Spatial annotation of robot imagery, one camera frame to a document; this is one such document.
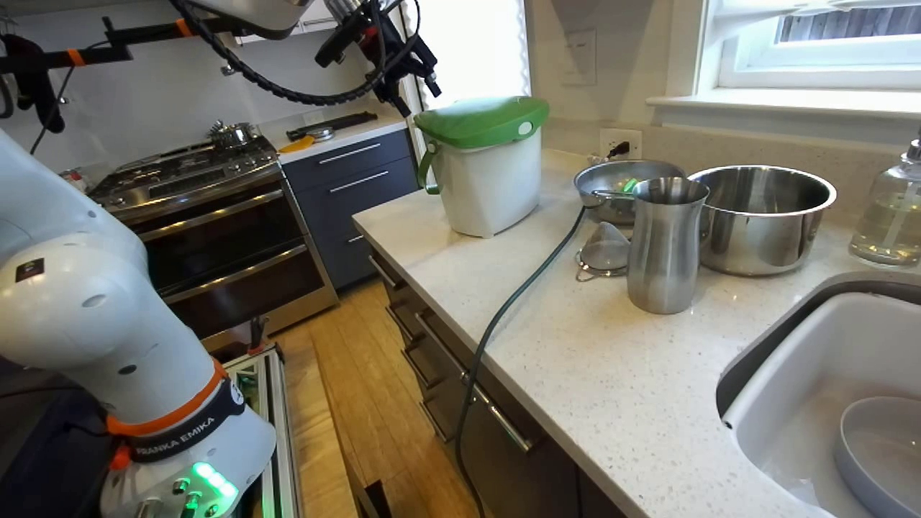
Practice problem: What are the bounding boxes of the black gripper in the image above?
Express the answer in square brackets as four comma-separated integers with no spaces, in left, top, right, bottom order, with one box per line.
[329,0,446,120]

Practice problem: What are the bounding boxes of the white bin with green lid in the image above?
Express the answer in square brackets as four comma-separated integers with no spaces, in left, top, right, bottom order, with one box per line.
[413,96,555,242]

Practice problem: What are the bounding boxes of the black flat pan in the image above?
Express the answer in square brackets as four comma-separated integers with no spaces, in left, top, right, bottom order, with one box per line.
[286,110,383,143]

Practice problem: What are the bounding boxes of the yellow flat item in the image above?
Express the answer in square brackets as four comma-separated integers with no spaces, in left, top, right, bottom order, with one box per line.
[276,135,322,159]

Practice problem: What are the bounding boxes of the metal kettle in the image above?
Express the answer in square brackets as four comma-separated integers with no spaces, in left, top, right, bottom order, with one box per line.
[207,119,259,156]

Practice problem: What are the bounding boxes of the small stainless steel bowl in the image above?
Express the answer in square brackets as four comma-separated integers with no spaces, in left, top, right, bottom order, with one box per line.
[574,159,689,231]

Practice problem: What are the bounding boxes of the stainless steel oven range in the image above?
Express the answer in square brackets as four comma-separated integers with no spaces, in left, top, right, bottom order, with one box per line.
[86,120,339,355]

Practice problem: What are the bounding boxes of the metal mesh strainer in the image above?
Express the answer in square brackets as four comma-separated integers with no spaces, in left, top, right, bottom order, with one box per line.
[574,222,634,284]

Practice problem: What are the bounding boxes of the tall stainless steel pitcher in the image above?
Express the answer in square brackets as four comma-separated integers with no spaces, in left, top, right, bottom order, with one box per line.
[626,173,715,316]

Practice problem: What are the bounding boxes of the small red white item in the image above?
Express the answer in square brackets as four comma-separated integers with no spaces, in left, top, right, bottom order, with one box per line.
[56,166,93,195]

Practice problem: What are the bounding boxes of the large stainless steel bowl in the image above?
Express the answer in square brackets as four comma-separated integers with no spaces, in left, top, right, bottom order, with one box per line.
[689,162,840,278]

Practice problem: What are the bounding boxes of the dark counter base cabinet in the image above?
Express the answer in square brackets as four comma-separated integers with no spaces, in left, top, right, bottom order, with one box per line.
[362,238,627,518]

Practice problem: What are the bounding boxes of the black bar with orange tape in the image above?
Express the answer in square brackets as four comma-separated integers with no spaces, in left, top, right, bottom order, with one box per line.
[0,12,211,139]

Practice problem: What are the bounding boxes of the white framed window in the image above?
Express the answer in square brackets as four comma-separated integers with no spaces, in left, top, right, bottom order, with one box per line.
[646,0,921,146]

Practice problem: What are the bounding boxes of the clear glass soap bottle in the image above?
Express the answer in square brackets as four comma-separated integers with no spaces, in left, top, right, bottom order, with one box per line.
[850,132,921,267]

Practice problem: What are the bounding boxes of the white plastic sink tub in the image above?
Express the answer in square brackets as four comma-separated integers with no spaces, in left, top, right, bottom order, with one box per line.
[721,289,921,518]

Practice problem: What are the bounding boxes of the black robot stand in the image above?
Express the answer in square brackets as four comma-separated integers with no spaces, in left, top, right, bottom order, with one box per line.
[0,382,112,518]

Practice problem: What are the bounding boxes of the grey bowl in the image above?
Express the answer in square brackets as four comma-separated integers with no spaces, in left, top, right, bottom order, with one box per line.
[833,395,921,518]

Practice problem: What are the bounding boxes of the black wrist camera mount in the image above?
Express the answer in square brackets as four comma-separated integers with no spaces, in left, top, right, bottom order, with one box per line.
[313,9,360,70]

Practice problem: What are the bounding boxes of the metal wall hook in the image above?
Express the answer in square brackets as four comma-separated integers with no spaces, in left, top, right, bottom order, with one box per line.
[216,37,242,80]

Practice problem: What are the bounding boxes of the white wall outlet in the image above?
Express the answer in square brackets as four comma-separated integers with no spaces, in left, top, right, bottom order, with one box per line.
[597,127,646,166]

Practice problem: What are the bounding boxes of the dark green cable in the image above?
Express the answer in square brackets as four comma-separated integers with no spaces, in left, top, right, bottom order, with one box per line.
[449,204,590,518]

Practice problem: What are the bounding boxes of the metal frame rail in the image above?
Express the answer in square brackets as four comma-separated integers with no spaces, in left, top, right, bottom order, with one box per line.
[226,348,303,518]

